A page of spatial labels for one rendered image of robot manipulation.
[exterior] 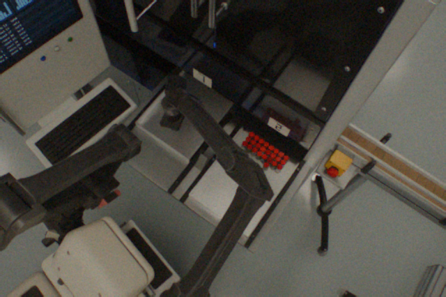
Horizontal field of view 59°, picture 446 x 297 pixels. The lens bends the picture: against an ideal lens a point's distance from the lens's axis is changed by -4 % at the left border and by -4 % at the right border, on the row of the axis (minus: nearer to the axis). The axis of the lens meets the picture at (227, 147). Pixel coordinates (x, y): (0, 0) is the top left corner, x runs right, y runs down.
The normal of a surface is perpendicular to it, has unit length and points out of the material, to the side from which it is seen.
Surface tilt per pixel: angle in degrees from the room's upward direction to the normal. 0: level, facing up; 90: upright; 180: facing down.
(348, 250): 0
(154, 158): 0
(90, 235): 42
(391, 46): 90
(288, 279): 0
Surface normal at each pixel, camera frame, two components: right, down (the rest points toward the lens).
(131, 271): 0.54, -0.69
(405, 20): -0.57, 0.75
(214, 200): 0.06, -0.38
